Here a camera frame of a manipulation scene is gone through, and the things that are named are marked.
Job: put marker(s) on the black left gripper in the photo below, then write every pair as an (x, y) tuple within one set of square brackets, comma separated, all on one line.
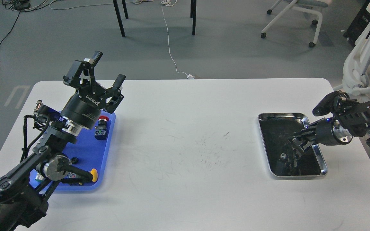
[(90, 99)]

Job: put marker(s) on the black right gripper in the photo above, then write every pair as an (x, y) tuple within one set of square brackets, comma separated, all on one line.
[(326, 131)]

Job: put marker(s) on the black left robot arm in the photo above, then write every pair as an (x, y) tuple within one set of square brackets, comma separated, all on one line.
[(26, 189)]

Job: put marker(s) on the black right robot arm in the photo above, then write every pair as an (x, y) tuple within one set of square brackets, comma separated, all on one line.
[(350, 119)]

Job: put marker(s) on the silver metal tray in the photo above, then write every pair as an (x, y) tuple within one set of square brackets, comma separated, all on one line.
[(275, 129)]

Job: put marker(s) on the blue plastic tray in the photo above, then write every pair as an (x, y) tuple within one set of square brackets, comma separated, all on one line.
[(92, 153)]

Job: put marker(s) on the black table leg left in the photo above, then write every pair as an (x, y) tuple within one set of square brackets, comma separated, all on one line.
[(118, 15)]

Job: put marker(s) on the black table leg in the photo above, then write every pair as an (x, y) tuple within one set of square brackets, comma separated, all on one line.
[(118, 15), (193, 8)]

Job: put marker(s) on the white office chair right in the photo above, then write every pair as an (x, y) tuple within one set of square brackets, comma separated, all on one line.
[(355, 80)]

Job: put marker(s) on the black table leg right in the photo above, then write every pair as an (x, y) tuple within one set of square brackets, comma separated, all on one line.
[(193, 8)]

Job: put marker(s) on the red push button switch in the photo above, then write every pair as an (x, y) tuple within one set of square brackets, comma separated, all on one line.
[(101, 129)]

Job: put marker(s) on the yellow push button switch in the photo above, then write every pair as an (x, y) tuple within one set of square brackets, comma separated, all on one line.
[(79, 180)]

